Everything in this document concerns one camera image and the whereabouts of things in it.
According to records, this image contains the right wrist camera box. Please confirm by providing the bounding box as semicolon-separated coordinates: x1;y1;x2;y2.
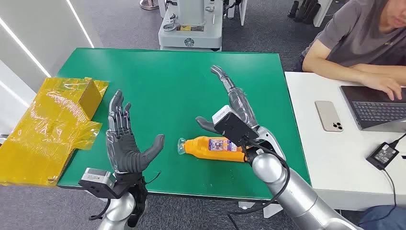
211;105;260;147

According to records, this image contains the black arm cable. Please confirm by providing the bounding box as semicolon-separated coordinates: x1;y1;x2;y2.
88;198;112;221
226;139;291;230

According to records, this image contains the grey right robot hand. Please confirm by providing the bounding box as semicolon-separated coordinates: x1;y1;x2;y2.
195;65;259;134

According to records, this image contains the thick black adapter cable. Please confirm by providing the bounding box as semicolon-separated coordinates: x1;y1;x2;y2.
389;133;406;148

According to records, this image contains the dark grey laptop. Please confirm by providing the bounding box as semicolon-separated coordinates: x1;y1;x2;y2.
339;85;406;133

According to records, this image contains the white furniture panel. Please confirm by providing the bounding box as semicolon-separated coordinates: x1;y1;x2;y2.
312;0;334;28

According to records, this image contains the white furniture post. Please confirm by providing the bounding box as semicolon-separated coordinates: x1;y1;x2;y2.
227;0;248;26

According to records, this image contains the blue cloth item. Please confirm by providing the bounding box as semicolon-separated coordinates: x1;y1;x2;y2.
358;205;406;230

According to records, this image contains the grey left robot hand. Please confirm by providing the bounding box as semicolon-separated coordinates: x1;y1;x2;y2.
105;90;165;174

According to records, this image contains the person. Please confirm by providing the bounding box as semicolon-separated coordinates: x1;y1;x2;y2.
293;0;406;102

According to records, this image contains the orange bottle with clear cap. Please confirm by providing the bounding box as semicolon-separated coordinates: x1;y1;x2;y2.
177;136;248;163

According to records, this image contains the thin black adapter cable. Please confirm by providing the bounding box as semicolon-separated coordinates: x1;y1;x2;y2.
358;169;398;227

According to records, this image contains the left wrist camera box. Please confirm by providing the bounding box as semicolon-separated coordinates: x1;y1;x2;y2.
78;168;123;200

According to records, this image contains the yellow taped cardboard box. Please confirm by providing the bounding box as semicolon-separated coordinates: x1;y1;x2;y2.
0;77;110;187

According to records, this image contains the beige smartphone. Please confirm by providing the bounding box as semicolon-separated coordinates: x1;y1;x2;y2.
315;100;344;133

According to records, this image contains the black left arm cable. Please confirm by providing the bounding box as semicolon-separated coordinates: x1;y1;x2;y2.
88;198;112;221

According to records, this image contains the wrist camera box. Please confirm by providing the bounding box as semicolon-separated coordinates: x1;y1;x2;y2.
78;168;123;200
211;105;260;147

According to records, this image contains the white table leg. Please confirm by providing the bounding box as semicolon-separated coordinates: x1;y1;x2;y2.
237;201;283;219

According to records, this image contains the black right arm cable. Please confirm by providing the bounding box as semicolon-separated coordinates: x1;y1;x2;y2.
226;139;291;230

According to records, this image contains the chrome stand base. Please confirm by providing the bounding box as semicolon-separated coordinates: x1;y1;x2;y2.
139;0;160;11

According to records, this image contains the black power adapter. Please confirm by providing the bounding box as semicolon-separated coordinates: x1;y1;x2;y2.
366;142;400;171

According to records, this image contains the wall light strip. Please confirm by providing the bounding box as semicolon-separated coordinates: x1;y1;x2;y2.
0;17;51;78
66;0;95;48

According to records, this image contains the person's right hand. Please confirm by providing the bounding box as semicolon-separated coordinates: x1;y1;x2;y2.
364;74;403;101

